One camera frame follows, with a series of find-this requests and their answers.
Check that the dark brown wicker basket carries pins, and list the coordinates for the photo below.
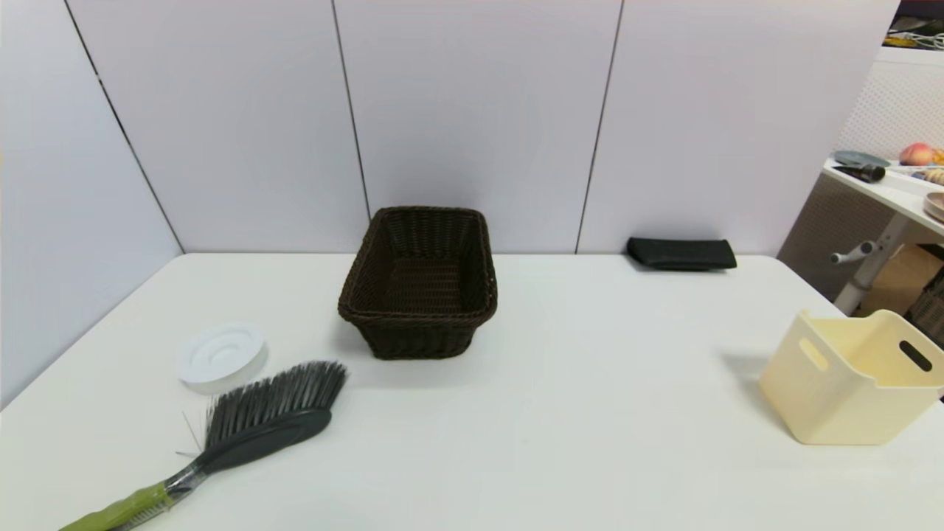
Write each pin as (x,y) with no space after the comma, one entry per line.
(420,291)

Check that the black folded pouch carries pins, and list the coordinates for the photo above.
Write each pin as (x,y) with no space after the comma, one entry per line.
(682,254)

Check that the white round lid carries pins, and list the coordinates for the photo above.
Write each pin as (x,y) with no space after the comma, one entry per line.
(221,358)

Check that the cream plastic storage bin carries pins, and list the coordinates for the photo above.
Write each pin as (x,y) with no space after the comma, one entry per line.
(848,391)

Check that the grey plate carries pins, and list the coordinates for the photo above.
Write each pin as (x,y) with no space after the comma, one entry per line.
(859,158)

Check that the black handheld tool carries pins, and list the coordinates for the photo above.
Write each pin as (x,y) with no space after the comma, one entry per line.
(864,172)

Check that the white side table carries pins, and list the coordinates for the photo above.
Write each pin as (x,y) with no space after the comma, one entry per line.
(896,193)

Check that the white perforated partition panel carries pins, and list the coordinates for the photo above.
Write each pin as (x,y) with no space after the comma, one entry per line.
(896,103)

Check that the peach fruit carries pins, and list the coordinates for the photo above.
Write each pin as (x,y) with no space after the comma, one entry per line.
(917,153)

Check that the woven basket under side table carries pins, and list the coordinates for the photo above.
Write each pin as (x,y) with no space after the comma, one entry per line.
(931,310)

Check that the beige bowl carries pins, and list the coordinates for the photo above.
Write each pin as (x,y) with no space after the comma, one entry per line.
(936,205)

